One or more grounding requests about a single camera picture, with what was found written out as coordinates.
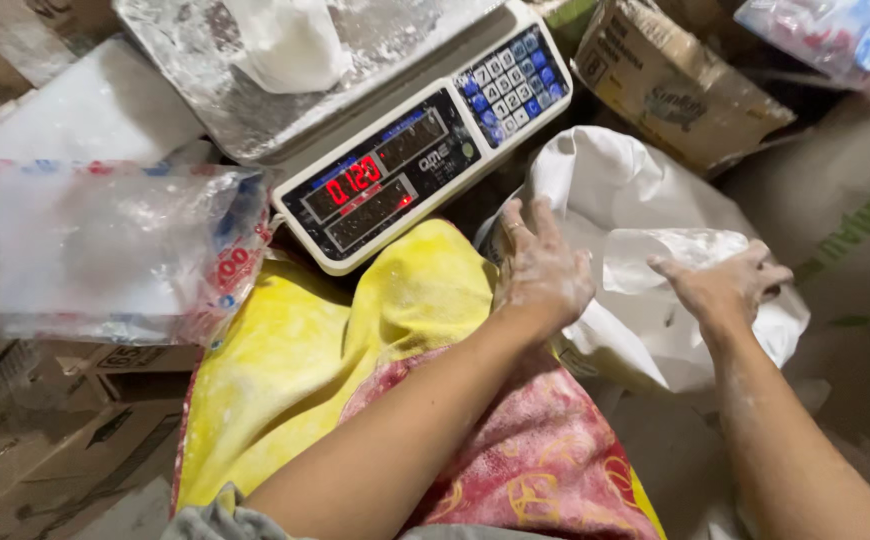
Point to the large white flour sack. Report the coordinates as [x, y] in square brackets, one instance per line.
[600, 180]

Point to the plain brown cardboard box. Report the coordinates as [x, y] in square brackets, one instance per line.
[7, 45]

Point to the person's right hand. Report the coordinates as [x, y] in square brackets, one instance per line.
[724, 292]

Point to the white flat board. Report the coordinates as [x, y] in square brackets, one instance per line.
[90, 105]

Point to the white filled plastic bag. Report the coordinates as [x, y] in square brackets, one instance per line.
[292, 45]

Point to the grey shirt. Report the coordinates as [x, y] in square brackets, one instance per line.
[210, 521]

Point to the yellow towel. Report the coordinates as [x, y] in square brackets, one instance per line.
[292, 360]

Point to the red patterned cloth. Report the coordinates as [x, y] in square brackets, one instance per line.
[540, 450]

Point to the white digital weighing scale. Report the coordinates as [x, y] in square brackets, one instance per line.
[405, 165]

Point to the brown printed cardboard box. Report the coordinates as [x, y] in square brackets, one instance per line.
[667, 82]

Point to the person's left hand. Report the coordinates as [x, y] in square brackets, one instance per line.
[544, 289]

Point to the clear plastic scoop cup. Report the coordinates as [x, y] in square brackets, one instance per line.
[652, 259]

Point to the person's left fingers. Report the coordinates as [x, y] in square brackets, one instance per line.
[547, 225]

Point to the beige sack with green print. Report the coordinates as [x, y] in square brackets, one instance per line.
[847, 225]

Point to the clear printed plastic package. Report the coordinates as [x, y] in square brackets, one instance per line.
[832, 34]

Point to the pack of clear plastic bags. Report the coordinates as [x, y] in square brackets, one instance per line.
[90, 247]

